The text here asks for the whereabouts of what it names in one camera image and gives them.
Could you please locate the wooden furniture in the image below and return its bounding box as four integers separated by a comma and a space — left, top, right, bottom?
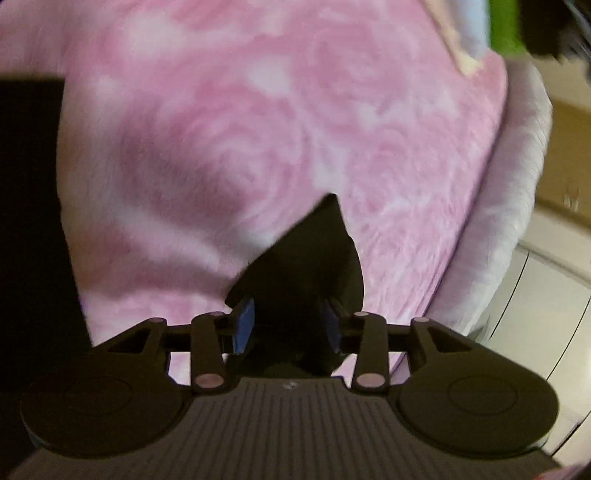
534, 88, 591, 214

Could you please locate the lilac fuzzy blanket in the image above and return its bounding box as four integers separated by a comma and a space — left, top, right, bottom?
389, 59, 555, 370

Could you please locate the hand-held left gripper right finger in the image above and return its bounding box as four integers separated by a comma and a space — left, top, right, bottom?
323, 298, 477, 395

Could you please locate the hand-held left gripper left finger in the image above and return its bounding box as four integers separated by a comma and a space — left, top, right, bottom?
92, 296, 257, 395

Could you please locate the pink rose-print blanket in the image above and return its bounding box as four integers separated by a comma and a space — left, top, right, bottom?
0, 0, 509, 388

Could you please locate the dark object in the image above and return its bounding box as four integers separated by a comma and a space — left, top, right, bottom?
521, 0, 591, 70

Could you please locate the green object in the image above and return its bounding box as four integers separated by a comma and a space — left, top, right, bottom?
488, 0, 526, 52

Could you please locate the dark cloth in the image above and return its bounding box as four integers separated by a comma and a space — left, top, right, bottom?
0, 74, 93, 398

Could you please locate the black garment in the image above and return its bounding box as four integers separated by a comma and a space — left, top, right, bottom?
224, 193, 366, 376

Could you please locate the white cabinet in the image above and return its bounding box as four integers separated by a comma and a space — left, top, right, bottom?
478, 242, 591, 464

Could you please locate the white cloth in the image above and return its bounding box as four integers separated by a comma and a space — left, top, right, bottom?
422, 0, 491, 77

